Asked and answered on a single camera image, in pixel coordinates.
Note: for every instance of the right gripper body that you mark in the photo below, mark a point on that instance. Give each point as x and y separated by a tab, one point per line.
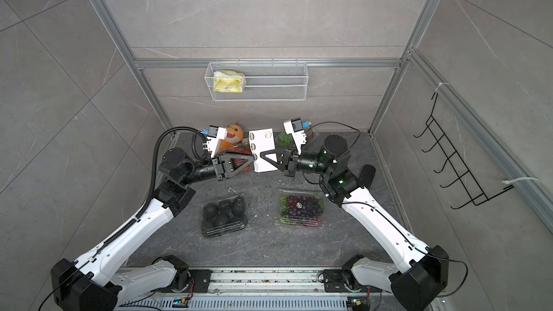
291	169

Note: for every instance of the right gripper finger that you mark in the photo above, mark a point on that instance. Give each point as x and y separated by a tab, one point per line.
272	162
280	151

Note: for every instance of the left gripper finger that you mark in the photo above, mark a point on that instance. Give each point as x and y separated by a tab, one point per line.
233	170
237	156

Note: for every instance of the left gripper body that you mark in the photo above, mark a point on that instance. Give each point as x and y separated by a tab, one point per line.
217	169

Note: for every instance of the white sticker sheet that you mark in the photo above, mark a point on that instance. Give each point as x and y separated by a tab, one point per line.
260	140

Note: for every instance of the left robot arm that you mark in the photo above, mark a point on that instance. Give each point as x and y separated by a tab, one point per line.
92	282

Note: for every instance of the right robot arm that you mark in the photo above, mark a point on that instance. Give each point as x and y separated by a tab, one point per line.
418	273

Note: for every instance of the black fruit box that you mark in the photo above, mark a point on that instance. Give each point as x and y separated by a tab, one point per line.
223	217

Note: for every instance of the green grape box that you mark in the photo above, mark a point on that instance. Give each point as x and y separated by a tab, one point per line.
284	140

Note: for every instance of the strawberry box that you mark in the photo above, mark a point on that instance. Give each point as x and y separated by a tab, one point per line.
243	149

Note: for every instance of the orange shark plush toy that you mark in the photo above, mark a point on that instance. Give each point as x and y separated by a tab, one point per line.
234	136

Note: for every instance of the purple grape box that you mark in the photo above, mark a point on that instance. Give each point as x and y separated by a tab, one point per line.
301	208

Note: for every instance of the yellow packet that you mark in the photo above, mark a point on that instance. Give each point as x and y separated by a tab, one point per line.
228	82

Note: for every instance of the black oval object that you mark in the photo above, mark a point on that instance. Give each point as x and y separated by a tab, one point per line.
366	176

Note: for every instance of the black hook rack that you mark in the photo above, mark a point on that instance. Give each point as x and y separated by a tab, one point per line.
454	161

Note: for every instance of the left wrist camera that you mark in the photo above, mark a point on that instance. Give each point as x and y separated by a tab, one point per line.
213	137

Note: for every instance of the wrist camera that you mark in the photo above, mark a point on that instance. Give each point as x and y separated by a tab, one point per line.
213	137
297	128

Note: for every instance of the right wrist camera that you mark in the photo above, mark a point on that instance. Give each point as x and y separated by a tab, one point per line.
297	128

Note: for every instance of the white wire basket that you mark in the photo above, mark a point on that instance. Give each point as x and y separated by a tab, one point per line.
265	81

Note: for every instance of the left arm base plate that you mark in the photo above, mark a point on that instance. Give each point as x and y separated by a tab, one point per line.
200	278

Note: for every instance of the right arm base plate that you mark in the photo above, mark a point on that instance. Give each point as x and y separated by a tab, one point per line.
337	280

